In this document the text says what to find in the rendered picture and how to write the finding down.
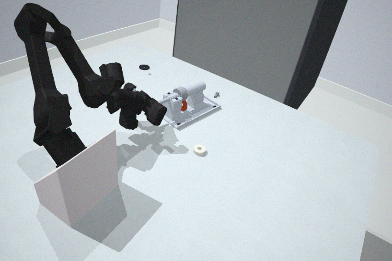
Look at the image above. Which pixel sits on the red-brown disc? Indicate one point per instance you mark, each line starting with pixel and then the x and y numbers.
pixel 184 107

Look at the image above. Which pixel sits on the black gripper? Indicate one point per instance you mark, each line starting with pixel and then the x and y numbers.
pixel 141 101

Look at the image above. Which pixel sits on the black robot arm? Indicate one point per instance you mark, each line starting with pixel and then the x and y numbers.
pixel 51 108

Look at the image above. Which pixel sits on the black flat washer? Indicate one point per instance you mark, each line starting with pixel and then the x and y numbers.
pixel 144 67

